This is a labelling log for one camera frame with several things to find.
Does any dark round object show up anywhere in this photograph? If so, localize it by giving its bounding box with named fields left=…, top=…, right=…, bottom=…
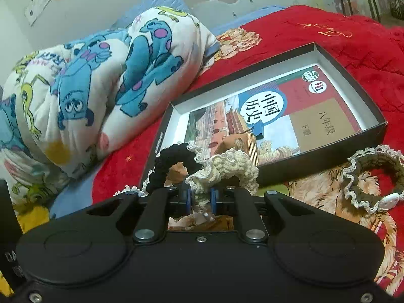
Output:
left=390, top=0, right=404, bottom=21

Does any black crochet scrunchie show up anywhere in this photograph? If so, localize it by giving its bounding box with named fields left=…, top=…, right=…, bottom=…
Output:
left=115, top=142, right=206, bottom=197

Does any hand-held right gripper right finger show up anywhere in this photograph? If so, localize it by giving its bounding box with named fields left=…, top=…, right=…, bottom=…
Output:
left=210, top=186, right=319, bottom=243

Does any cartoon monster printed quilt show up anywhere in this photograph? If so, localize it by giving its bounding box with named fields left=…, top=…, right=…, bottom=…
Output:
left=0, top=6, right=220, bottom=228

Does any small blue binder clip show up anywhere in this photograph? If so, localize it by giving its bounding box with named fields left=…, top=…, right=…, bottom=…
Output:
left=244, top=123, right=266, bottom=139

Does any shallow black cardboard box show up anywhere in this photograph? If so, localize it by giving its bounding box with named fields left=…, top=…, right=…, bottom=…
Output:
left=139, top=42, right=388, bottom=190

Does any red printed blanket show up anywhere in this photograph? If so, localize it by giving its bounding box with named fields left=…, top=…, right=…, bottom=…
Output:
left=91, top=5, right=404, bottom=298

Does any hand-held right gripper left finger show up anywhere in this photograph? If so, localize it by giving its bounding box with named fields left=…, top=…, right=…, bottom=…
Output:
left=85, top=186, right=192, bottom=243

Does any cream crochet scrunchie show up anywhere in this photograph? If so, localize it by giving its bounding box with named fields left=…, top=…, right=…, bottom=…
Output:
left=185, top=151, right=260, bottom=219

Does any illustrated textbook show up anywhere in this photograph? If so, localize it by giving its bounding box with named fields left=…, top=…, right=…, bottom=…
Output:
left=186, top=65, right=362, bottom=168

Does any white wall paper sheet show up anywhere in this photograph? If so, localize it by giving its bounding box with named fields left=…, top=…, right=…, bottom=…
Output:
left=24, top=0, right=51, bottom=27

